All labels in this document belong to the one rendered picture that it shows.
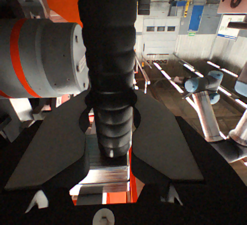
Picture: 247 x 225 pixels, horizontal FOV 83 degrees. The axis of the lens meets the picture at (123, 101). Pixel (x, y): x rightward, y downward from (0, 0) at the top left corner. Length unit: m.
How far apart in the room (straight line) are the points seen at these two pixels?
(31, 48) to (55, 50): 0.03
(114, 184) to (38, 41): 0.22
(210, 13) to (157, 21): 4.50
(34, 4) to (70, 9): 0.19
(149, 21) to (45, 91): 13.38
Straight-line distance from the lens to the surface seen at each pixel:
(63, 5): 0.71
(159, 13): 13.74
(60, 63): 0.24
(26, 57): 0.25
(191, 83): 0.86
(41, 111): 0.42
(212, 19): 15.84
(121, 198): 1.67
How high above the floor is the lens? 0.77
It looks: 32 degrees up
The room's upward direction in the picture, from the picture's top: 180 degrees clockwise
